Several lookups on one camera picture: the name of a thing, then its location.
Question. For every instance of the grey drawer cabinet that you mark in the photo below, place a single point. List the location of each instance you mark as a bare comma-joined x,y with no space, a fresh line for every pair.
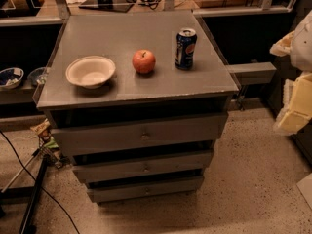
165,92

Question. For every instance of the white paper bowl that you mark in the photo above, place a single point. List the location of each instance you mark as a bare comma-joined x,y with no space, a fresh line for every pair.
90,72

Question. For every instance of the grey top drawer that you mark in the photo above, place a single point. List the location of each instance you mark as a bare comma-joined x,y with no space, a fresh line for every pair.
139,134

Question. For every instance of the black monitor stand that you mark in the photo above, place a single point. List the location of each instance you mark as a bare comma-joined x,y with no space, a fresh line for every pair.
120,6

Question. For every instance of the red apple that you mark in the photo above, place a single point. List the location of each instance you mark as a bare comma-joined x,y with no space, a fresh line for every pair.
143,61

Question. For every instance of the grey side shelf block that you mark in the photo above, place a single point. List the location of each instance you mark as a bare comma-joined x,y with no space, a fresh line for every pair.
252,73

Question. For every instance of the blue pepsi can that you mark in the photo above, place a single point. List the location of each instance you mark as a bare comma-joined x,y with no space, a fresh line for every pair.
185,45

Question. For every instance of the grey drawer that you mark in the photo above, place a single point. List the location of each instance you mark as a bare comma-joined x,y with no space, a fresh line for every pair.
147,166
145,189
139,134

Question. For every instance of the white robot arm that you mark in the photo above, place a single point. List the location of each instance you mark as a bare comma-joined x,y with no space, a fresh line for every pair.
297,45

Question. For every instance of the grey middle drawer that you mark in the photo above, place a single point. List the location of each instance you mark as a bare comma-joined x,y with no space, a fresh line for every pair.
147,166

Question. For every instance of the small grey bowl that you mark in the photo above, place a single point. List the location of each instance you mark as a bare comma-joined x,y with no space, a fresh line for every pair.
38,76

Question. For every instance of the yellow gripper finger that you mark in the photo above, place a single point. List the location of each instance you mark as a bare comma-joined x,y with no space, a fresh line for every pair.
297,105

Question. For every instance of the crumpled snack bag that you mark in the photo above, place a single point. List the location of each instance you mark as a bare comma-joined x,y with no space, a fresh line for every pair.
47,143

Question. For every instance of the black metal stand leg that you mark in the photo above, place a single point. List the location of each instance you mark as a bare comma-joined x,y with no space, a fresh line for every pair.
26,224

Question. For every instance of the grey bottom drawer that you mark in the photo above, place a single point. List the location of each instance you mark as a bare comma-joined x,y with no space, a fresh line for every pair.
145,189

